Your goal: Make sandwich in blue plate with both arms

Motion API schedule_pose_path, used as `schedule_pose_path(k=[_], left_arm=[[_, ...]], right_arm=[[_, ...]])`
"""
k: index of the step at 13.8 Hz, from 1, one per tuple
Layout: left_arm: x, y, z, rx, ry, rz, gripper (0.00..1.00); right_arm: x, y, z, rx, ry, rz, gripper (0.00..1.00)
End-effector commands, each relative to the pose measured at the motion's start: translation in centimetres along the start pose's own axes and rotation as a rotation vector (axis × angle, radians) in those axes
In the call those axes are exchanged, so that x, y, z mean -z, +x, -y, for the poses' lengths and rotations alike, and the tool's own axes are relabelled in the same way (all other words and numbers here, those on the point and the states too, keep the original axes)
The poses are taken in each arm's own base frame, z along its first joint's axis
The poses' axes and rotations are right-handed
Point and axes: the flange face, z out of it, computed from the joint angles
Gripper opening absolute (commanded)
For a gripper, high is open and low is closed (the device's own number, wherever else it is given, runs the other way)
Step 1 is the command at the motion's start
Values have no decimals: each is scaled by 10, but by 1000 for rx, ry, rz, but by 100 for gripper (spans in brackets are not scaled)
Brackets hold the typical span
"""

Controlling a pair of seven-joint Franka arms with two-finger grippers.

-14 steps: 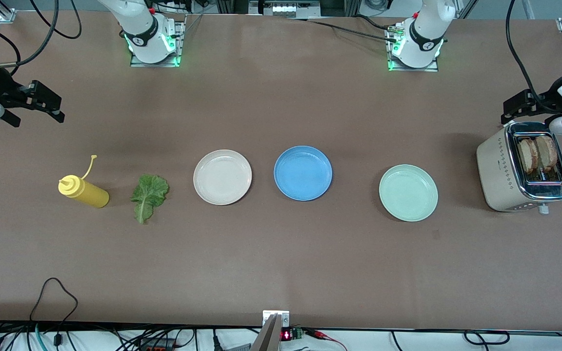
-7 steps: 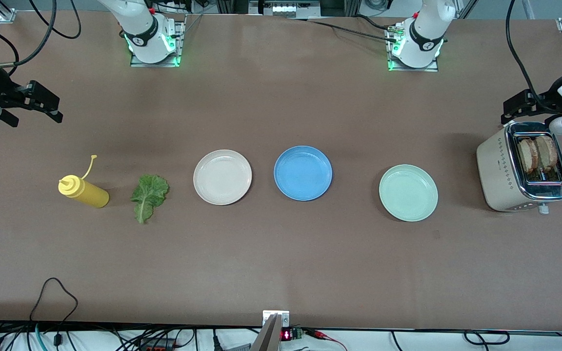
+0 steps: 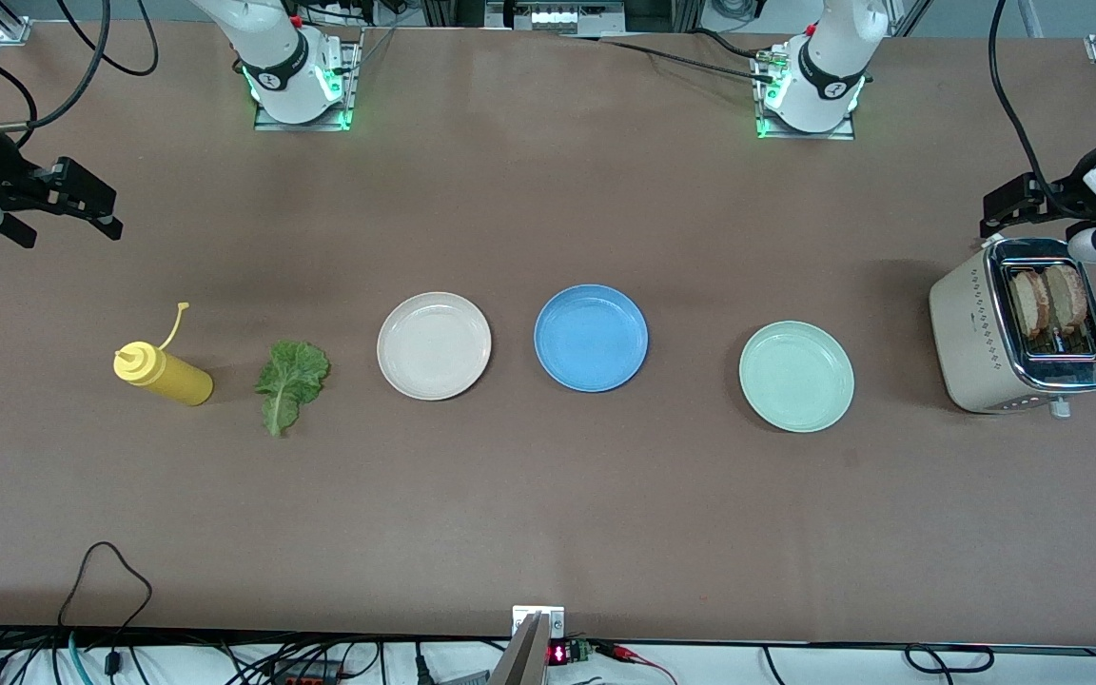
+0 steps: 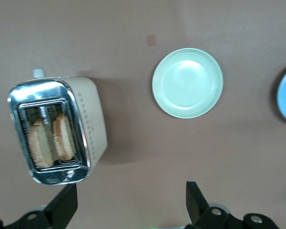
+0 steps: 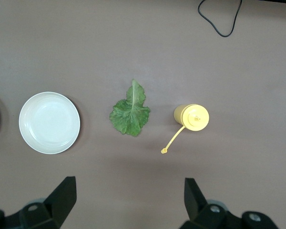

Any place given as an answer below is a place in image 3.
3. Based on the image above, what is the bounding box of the small metal edge bracket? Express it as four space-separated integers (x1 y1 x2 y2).
512 605 566 640

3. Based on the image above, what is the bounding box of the long black table cable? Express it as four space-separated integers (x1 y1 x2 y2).
548 29 782 87

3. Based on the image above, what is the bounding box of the brown bread slice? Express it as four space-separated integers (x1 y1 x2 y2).
1010 269 1051 342
1043 264 1087 334

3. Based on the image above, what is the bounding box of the black oval cable loop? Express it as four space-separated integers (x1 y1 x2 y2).
903 644 996 675

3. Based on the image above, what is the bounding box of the short black curved cable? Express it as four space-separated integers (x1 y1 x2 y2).
691 27 768 63

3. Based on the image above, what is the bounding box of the red clip lead wire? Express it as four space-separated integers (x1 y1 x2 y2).
594 641 680 685

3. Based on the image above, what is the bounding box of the grey metal bar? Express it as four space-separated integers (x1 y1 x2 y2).
489 612 549 685

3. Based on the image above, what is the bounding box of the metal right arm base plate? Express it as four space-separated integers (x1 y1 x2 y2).
253 27 365 132

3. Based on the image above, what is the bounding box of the black control box with lights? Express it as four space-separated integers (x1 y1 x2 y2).
486 0 627 35

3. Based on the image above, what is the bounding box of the thin black looped cable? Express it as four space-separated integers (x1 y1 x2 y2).
55 540 155 678

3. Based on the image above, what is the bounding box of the blue round plate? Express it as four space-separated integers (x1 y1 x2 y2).
534 284 650 393

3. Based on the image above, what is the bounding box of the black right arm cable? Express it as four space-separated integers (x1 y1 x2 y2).
0 0 161 148

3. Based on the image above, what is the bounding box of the teal cable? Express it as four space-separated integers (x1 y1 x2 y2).
66 630 94 685

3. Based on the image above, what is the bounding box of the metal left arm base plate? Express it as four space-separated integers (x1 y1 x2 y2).
754 43 857 142

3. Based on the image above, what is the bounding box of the beige chrome toaster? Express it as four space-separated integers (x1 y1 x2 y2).
929 236 1096 420

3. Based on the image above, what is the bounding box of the mint green round plate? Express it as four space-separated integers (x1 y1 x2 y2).
738 321 855 434

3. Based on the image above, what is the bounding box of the green lettuce leaf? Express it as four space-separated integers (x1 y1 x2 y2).
255 341 331 439

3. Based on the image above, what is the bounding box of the beige round plate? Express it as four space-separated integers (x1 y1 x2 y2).
377 291 493 401

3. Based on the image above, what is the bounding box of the yellow mustard squeeze bottle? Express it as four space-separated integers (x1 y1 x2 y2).
113 303 214 407

